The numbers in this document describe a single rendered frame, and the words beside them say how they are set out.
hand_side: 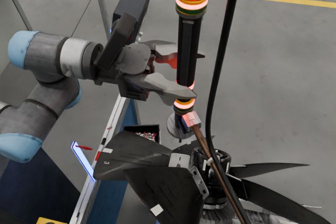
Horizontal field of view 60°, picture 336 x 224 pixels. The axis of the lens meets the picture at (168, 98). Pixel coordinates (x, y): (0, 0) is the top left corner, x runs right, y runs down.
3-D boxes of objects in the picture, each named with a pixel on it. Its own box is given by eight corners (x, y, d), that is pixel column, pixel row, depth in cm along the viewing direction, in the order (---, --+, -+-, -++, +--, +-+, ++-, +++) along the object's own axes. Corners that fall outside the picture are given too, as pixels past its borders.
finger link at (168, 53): (199, 60, 60) (154, 66, 59) (201, 39, 55) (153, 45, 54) (202, 72, 58) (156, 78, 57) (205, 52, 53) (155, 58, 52)
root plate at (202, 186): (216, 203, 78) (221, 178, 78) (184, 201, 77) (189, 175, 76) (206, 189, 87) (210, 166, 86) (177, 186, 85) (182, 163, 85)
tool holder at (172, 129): (205, 140, 67) (210, 118, 59) (177, 151, 65) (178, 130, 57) (188, 109, 71) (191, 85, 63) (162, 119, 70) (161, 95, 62)
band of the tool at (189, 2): (211, 16, 40) (214, -2, 38) (183, 24, 39) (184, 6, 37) (197, -3, 43) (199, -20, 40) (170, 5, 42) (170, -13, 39)
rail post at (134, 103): (143, 151, 221) (132, 92, 156) (137, 150, 222) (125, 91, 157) (144, 147, 223) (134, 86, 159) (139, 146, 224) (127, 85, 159)
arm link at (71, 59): (72, 29, 55) (53, 61, 50) (95, 32, 54) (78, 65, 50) (82, 56, 61) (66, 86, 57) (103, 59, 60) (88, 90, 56)
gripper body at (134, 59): (158, 73, 60) (103, 63, 62) (157, 43, 53) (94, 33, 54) (149, 103, 56) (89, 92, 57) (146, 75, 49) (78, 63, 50)
